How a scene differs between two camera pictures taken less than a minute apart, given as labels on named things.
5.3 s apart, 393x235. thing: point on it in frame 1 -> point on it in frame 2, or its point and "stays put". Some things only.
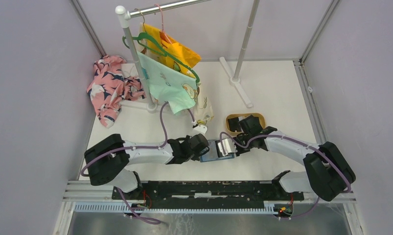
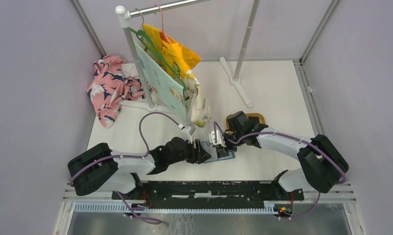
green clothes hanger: [145, 41] -> [146, 42]
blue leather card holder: [212, 155] stays put
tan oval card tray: [262, 117] stays put
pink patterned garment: [110, 87] stays put
